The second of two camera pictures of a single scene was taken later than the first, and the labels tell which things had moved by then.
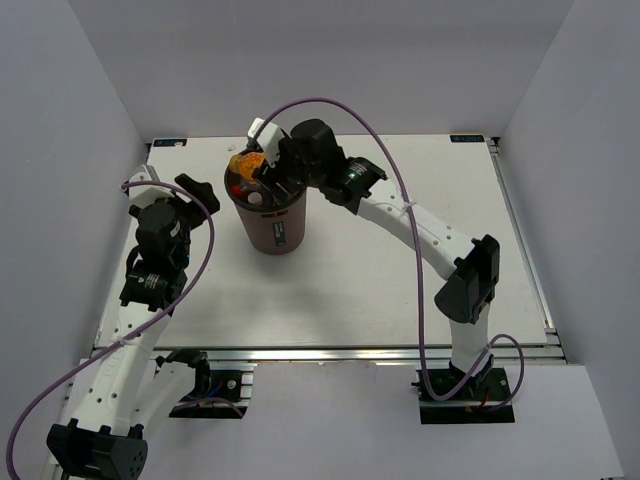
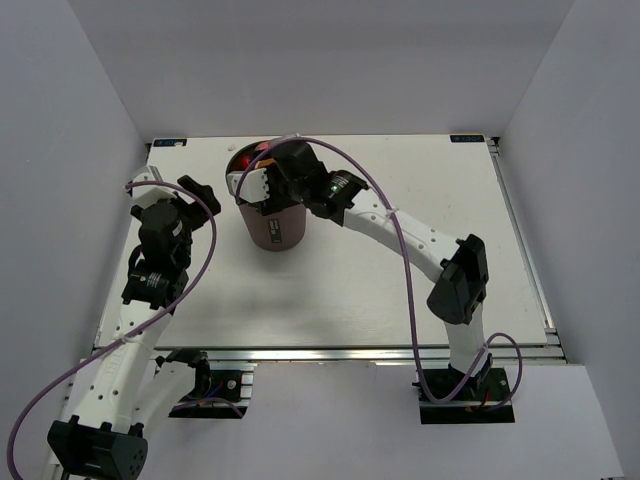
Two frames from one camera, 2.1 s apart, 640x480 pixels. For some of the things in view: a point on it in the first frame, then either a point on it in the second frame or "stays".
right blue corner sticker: (467, 138) stays
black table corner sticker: (169, 142) stays
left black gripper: (204, 188) stays
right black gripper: (268, 176) to (276, 202)
